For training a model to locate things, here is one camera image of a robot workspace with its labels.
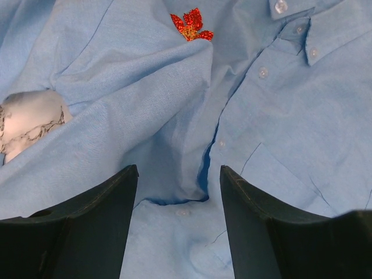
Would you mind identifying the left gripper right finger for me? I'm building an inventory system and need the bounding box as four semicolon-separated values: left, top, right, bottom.
220;166;371;278

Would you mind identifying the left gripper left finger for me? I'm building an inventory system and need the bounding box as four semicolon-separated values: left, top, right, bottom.
1;165;138;279

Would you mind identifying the blue shirt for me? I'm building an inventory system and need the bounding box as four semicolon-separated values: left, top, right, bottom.
1;1;371;278

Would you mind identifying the red leaf brooch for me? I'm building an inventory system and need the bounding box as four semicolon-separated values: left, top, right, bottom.
170;8;214;41

